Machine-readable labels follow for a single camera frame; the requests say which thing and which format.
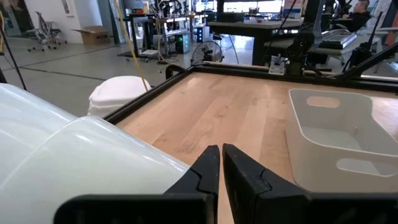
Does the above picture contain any grey side desk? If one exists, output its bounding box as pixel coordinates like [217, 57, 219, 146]
[263, 29, 379, 57]

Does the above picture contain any black aluminium table frame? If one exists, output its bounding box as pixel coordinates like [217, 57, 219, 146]
[104, 40, 398, 125]

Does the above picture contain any grey plastic bin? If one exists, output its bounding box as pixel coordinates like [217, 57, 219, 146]
[285, 88, 398, 194]

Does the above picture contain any silver metal mounting bracket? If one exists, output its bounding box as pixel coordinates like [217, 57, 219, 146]
[269, 55, 290, 76]

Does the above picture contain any open cardboard box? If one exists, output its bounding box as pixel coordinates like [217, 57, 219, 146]
[71, 25, 111, 45]

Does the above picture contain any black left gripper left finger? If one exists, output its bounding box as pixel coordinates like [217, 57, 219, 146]
[54, 144, 221, 224]

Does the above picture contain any black floor fan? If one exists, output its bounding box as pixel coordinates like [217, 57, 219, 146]
[190, 40, 225, 67]

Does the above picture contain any black computer tower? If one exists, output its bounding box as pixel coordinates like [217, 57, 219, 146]
[175, 33, 192, 55]

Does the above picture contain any white bagged trash bin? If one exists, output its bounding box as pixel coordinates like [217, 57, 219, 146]
[87, 75, 152, 118]

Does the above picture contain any grey office chair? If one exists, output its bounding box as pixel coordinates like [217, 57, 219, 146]
[26, 11, 68, 52]

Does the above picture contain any black looped floor cable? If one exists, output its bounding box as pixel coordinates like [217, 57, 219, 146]
[164, 64, 187, 80]

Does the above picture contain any cluttered equipment workbench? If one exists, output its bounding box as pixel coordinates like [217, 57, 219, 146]
[118, 0, 209, 63]

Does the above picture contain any black tripod pole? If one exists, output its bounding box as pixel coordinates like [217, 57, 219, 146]
[0, 12, 29, 93]

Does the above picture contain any black office desk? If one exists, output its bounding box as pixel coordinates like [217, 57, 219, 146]
[207, 18, 305, 67]

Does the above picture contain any person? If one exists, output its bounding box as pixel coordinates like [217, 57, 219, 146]
[341, 0, 373, 33]

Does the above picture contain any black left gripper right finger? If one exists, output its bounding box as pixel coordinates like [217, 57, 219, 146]
[222, 142, 398, 224]

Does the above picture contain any framed wall poster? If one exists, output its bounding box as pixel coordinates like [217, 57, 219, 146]
[61, 0, 75, 16]

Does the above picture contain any yellow hanging cable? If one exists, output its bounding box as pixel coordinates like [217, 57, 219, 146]
[114, 0, 149, 93]

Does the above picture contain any black backlit keyboard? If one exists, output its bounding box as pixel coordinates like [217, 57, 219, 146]
[318, 30, 358, 50]

